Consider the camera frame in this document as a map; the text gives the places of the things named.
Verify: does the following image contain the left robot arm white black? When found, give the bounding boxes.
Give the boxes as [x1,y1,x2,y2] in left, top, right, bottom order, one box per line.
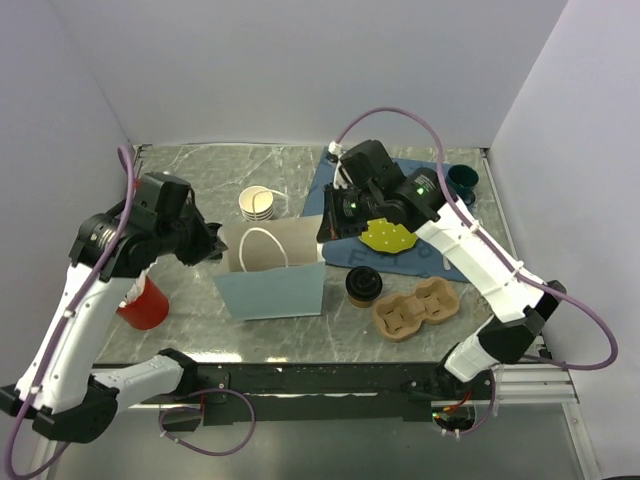
[1,172,226,444]

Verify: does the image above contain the light blue paper bag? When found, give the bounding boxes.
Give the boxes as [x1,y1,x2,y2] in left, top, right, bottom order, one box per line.
[213,214,326,321]

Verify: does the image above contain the black cup lid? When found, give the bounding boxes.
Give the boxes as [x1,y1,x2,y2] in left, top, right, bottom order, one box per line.
[345,266,383,296]

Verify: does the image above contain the blue letter-print cloth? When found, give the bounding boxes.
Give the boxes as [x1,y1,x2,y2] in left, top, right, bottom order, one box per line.
[302,151,468,283]

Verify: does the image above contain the stack of brown paper cups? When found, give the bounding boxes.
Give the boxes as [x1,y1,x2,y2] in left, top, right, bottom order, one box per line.
[238,186,274,221]

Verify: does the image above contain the red cup holder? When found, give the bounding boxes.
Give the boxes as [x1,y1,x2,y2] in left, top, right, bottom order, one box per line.
[116,277,169,331]

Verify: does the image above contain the brown cardboard cup carrier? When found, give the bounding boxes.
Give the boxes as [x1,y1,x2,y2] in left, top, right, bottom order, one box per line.
[371,277,460,342]

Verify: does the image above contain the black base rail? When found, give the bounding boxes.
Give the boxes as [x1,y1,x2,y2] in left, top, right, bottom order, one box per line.
[99,359,501,426]

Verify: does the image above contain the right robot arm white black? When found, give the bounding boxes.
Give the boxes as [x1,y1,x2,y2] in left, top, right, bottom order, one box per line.
[317,140,566,399]

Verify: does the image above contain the single brown paper cup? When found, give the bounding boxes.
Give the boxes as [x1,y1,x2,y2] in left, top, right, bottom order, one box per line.
[348,294,378,308]

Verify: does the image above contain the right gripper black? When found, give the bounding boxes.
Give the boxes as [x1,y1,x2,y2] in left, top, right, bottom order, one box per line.
[317,180,383,241]

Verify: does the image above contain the yellow plate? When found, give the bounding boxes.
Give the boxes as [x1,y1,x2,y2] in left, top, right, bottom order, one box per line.
[359,218,418,255]

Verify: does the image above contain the dark green enamel mug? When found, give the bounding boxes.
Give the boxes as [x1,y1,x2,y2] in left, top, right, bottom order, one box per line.
[446,164,479,206]

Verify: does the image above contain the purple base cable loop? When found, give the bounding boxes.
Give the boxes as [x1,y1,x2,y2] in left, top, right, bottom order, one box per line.
[158,387,257,457]

